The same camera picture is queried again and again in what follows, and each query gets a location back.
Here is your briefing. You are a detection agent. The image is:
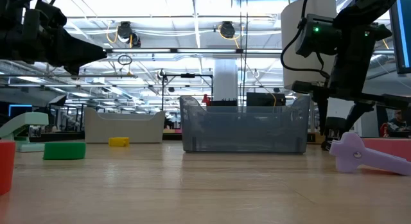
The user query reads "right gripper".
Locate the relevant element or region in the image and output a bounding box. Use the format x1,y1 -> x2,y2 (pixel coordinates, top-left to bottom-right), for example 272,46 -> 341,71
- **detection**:
290,23 -> 411,137

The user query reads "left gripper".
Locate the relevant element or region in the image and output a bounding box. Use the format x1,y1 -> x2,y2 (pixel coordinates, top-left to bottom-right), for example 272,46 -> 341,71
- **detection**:
19,24 -> 108,76

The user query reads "pink tape roll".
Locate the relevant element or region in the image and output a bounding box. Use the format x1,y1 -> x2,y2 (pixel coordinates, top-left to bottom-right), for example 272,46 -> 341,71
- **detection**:
359,137 -> 411,175

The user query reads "mint green stapler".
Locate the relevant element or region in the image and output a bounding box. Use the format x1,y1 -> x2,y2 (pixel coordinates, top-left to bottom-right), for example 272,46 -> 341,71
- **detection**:
0,112 -> 49,153

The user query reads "small yellow stapler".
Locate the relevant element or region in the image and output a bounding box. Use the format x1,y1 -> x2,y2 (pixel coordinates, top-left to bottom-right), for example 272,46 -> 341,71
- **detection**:
108,136 -> 130,148

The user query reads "green block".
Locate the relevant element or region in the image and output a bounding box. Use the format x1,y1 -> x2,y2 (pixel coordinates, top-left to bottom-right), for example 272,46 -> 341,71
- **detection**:
42,141 -> 87,160

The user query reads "red cup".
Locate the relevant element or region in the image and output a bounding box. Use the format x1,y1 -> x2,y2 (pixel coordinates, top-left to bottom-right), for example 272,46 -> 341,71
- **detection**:
0,139 -> 17,196

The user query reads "purple stapler remover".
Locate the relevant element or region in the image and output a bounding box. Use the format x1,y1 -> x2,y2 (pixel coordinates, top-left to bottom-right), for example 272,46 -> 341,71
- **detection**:
329,131 -> 411,177

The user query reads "person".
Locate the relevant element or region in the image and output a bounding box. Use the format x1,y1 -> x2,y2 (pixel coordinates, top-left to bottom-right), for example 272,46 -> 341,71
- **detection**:
380,108 -> 411,138

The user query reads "blue lit background screen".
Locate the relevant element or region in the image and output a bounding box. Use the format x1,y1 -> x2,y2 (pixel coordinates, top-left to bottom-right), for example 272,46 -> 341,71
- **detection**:
8,104 -> 33,117

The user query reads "black background monitor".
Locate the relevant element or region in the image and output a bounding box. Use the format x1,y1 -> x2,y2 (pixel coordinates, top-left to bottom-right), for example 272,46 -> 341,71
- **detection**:
246,92 -> 286,107

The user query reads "light grey plastic bin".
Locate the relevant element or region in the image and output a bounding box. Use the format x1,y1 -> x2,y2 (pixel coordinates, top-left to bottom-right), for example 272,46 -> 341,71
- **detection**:
83,107 -> 166,144

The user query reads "transparent grey plastic bin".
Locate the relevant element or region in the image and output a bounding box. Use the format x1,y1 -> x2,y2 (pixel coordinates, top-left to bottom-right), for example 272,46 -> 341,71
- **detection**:
179,94 -> 311,154

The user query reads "black computer monitor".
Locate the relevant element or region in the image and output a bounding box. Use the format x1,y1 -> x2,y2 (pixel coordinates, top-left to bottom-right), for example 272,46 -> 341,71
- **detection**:
389,0 -> 411,74

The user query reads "white shade table lamp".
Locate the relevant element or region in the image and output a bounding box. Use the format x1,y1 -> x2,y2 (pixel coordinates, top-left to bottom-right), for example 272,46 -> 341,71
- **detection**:
281,0 -> 338,144

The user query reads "black ceiling cable reel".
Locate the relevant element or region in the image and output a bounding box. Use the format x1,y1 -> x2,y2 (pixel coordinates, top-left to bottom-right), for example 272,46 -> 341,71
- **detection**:
116,21 -> 142,48
219,21 -> 237,39

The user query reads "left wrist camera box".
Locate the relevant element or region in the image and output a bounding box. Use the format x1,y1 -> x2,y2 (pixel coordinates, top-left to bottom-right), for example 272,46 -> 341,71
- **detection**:
22,0 -> 67,42

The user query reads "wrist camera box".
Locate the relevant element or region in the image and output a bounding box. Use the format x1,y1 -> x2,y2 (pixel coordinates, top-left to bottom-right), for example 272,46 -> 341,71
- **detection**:
294,13 -> 342,58
22,0 -> 67,42

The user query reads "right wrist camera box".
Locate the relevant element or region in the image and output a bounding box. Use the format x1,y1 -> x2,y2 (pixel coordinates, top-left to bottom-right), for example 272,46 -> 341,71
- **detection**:
294,13 -> 342,58

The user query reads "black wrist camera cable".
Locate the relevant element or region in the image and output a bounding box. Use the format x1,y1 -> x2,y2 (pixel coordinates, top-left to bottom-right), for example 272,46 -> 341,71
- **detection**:
279,0 -> 331,79

